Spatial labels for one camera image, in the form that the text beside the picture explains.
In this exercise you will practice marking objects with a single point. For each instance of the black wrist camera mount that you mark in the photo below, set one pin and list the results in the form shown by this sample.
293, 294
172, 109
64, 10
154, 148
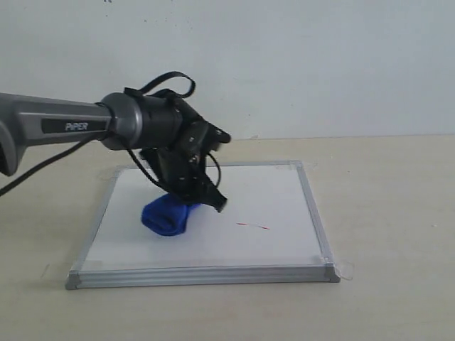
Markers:
213, 138

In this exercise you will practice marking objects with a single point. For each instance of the blue cloth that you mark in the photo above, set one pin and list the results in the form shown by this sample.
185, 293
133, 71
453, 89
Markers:
167, 215

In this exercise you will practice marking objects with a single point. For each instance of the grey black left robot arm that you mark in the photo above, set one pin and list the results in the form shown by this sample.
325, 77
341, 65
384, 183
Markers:
171, 137

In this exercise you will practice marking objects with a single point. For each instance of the white board aluminium frame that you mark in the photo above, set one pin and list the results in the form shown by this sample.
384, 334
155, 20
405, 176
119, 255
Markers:
269, 232

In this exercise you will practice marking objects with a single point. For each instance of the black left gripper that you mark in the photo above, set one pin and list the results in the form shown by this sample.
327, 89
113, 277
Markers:
180, 168

